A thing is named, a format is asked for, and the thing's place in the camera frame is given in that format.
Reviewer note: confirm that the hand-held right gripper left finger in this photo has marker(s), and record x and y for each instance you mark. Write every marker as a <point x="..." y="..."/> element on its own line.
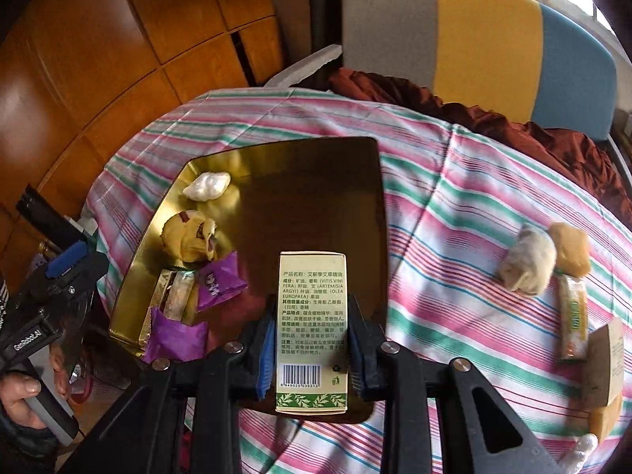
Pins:
<point x="266" y="350"/>

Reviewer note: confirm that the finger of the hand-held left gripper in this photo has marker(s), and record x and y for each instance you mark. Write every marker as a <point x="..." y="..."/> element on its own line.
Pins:
<point x="66" y="259"/>
<point x="44" y="212"/>

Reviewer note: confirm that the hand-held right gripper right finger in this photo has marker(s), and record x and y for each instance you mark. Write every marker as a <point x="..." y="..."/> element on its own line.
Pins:
<point x="363" y="355"/>

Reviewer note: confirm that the cream box with leaf print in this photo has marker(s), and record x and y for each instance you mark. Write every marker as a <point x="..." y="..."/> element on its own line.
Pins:
<point x="311" y="306"/>

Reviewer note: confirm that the purple snack packet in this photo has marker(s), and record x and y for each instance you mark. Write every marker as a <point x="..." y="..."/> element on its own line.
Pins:
<point x="217" y="284"/>
<point x="175" y="340"/>

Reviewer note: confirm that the yellow bun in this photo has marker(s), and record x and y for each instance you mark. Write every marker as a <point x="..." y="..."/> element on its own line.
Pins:
<point x="187" y="237"/>

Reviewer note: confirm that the white foam ball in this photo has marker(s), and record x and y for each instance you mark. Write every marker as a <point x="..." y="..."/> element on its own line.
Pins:
<point x="207" y="186"/>

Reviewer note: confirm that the gold metal tin box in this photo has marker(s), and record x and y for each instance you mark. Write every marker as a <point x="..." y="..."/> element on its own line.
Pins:
<point x="316" y="197"/>

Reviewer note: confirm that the tan round bun snack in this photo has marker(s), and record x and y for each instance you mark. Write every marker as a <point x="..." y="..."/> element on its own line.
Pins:
<point x="570" y="249"/>

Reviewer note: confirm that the person's left hand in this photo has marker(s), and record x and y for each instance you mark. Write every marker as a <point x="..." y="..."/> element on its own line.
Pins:
<point x="19" y="390"/>

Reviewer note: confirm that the striped pink green blanket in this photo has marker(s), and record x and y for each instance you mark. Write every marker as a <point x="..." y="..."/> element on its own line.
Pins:
<point x="469" y="207"/>

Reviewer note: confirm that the white wrapped bun snack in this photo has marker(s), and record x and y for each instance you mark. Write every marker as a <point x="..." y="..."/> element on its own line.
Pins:
<point x="526" y="259"/>

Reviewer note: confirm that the wooden wardrobe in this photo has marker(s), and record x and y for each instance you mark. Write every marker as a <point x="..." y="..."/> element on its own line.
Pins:
<point x="123" y="34"/>

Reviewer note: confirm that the green white snack bar packet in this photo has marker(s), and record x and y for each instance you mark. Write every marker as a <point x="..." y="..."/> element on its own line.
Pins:
<point x="572" y="321"/>

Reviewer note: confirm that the white foam wrap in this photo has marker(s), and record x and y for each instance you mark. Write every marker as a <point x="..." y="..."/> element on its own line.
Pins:
<point x="582" y="454"/>

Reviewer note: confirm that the kraft cardboard box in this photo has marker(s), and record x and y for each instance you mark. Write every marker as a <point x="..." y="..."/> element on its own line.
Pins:
<point x="605" y="360"/>

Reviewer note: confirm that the yellow wrapped snack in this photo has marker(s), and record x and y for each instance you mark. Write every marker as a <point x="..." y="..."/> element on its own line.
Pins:
<point x="606" y="417"/>

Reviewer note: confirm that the reddish brown quilt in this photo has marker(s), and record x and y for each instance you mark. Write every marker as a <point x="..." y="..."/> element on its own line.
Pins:
<point x="493" y="118"/>

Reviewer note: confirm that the white bed rail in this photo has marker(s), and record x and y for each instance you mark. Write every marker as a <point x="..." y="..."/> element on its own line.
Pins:
<point x="306" y="66"/>

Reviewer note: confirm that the black post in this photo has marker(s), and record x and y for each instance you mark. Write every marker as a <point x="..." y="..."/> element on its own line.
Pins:
<point x="321" y="10"/>

